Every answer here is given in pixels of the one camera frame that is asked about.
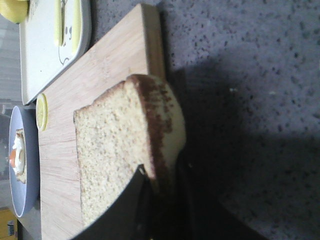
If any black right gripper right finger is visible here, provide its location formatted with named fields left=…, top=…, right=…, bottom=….
left=175, top=149, right=266, bottom=240

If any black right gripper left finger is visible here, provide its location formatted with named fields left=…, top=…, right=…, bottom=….
left=74, top=164, right=154, bottom=240

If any bread slice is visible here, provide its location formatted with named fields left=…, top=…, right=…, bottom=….
left=14, top=129, right=27, bottom=184
left=73, top=74, right=187, bottom=227

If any blue round plate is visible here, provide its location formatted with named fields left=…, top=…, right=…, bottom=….
left=8, top=106, right=40, bottom=218

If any white rectangular tray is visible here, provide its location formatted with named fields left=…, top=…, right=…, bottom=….
left=19, top=0, right=92, bottom=105

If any yellow box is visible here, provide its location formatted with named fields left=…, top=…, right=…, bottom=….
left=0, top=207, right=18, bottom=240

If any fried egg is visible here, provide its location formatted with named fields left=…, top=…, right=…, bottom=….
left=9, top=133, right=26, bottom=176

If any lemon slice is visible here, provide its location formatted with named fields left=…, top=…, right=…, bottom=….
left=36, top=93, right=48, bottom=132

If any wooden cutting board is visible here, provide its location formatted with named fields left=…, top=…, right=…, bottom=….
left=38, top=3, right=166, bottom=240

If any yellow plastic fork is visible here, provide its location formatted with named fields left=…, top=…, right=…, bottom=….
left=53, top=0, right=63, bottom=47

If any yellow plastic knife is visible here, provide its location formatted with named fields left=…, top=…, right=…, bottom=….
left=71, top=0, right=82, bottom=54

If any right yellow lemon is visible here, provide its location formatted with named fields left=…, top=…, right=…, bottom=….
left=0, top=0, right=29, bottom=24

